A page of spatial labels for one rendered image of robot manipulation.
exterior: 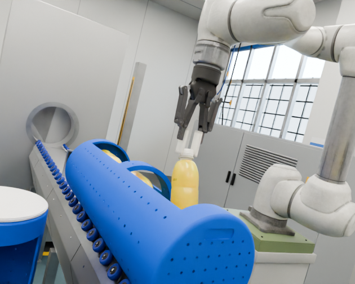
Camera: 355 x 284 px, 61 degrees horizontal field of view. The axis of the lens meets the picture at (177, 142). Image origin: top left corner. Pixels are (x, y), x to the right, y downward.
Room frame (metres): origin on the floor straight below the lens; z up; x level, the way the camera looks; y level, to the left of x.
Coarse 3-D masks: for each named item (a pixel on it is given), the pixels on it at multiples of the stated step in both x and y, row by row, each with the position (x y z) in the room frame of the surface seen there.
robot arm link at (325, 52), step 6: (324, 30) 1.10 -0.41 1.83; (330, 30) 1.09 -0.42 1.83; (336, 30) 1.08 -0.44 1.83; (324, 36) 1.09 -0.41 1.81; (330, 36) 1.08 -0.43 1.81; (324, 42) 1.09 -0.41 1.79; (330, 42) 1.08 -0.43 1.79; (324, 48) 1.10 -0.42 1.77; (330, 48) 1.09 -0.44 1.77; (318, 54) 1.12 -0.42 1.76; (324, 54) 1.11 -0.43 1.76; (330, 54) 1.10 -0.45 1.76; (330, 60) 1.12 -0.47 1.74
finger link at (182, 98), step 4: (184, 88) 0.76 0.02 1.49; (180, 92) 0.78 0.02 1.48; (184, 92) 0.77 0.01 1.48; (180, 96) 0.78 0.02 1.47; (184, 96) 0.77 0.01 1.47; (180, 100) 0.78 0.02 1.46; (184, 100) 0.77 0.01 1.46; (180, 104) 0.77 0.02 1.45; (184, 104) 0.77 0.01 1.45; (176, 108) 0.78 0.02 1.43; (180, 108) 0.77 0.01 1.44; (184, 108) 0.77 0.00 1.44; (176, 112) 0.78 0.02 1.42; (180, 112) 0.77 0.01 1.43; (184, 112) 0.77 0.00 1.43; (176, 116) 0.78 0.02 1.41; (180, 116) 0.77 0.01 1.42; (180, 120) 0.77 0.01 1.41; (180, 124) 0.77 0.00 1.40
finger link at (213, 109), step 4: (220, 100) 0.83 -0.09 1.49; (212, 104) 0.83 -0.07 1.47; (216, 104) 0.82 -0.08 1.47; (212, 108) 0.83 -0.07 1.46; (216, 108) 0.82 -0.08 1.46; (208, 112) 0.84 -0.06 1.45; (212, 112) 0.82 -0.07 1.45; (216, 112) 0.83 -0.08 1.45; (208, 116) 0.83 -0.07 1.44; (212, 116) 0.82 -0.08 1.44; (208, 120) 0.83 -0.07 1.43; (212, 120) 0.82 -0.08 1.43; (208, 124) 0.84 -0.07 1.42; (212, 124) 0.82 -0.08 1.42; (208, 128) 0.82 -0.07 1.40
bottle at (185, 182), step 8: (184, 160) 0.78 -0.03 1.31; (176, 168) 0.77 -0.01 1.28; (184, 168) 0.76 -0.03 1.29; (192, 168) 0.77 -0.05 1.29; (176, 176) 0.76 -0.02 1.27; (184, 176) 0.75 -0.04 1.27; (192, 176) 0.76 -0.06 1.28; (176, 184) 0.75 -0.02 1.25; (184, 184) 0.75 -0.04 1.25; (192, 184) 0.75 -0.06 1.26; (176, 192) 0.75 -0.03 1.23; (184, 192) 0.74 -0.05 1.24; (192, 192) 0.75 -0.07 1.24; (176, 200) 0.74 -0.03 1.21; (184, 200) 0.73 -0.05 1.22; (192, 200) 0.74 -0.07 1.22
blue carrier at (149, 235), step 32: (96, 160) 1.09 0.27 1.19; (128, 160) 1.39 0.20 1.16; (96, 192) 0.93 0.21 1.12; (128, 192) 0.80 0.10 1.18; (160, 192) 1.13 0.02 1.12; (96, 224) 0.89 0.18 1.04; (128, 224) 0.71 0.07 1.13; (160, 224) 0.64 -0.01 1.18; (192, 224) 0.60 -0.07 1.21; (224, 224) 0.64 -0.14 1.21; (128, 256) 0.66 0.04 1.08; (160, 256) 0.57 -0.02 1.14; (192, 256) 0.61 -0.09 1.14; (224, 256) 0.66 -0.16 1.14
